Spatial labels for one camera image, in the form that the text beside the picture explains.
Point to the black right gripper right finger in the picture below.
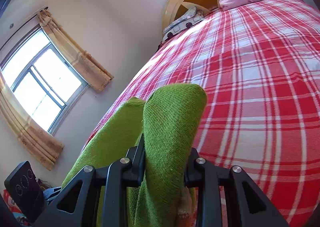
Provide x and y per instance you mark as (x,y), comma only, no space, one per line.
(246,204)

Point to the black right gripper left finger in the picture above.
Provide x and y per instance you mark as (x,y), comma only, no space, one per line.
(97,188)

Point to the green knitted sweater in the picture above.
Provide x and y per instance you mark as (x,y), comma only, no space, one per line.
(168,122)

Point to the yellow side window curtain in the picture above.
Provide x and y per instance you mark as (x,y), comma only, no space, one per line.
(38,142)
(83,63)

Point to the side wall window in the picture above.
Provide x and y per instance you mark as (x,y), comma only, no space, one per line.
(42,80)

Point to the yellow side window curtain far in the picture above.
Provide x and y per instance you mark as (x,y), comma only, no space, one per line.
(83,63)

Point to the red white plaid bedsheet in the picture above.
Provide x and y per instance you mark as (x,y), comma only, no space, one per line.
(259,66)

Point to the grey patterned pillow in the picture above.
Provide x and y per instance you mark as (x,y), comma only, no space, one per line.
(192,17)

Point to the black speaker box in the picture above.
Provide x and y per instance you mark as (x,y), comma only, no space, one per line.
(21,184)

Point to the yellow side window curtain near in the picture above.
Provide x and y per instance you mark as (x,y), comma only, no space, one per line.
(38,142)

